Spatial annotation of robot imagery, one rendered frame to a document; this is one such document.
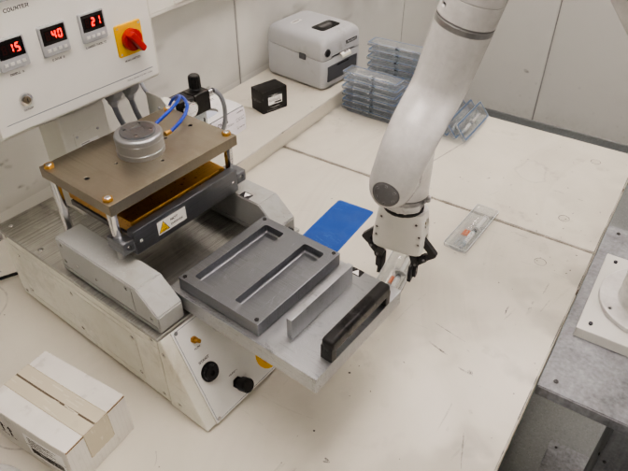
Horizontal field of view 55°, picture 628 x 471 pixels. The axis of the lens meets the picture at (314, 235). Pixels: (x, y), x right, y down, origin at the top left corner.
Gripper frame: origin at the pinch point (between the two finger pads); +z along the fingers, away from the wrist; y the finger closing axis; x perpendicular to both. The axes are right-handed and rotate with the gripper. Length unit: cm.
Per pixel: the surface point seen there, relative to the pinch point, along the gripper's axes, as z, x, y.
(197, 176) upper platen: -23.2, 18.3, 31.8
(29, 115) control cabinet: -35, 30, 54
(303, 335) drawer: -14.3, 35.9, 2.9
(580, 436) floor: 82, -42, -52
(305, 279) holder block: -16.8, 27.7, 6.6
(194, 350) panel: -5.0, 39.0, 20.9
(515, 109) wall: 69, -224, 5
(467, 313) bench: 7.6, -1.1, -15.4
